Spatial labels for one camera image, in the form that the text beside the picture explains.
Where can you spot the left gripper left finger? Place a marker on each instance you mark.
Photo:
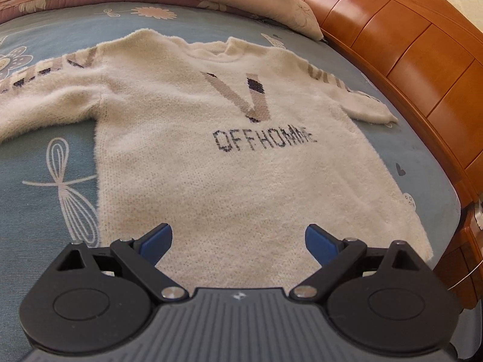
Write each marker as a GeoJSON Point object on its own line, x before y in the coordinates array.
{"type": "Point", "coordinates": [137, 259]}

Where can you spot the blue floral bed sheet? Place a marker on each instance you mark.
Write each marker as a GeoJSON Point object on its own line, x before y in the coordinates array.
{"type": "Point", "coordinates": [33, 229]}

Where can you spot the orange wooden headboard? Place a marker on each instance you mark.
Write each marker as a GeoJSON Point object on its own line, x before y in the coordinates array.
{"type": "Point", "coordinates": [426, 58]}

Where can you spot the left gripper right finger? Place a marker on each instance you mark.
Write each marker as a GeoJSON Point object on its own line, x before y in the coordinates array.
{"type": "Point", "coordinates": [337, 258]}

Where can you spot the cream knit sweater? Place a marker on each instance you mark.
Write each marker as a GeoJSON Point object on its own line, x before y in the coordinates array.
{"type": "Point", "coordinates": [237, 146]}

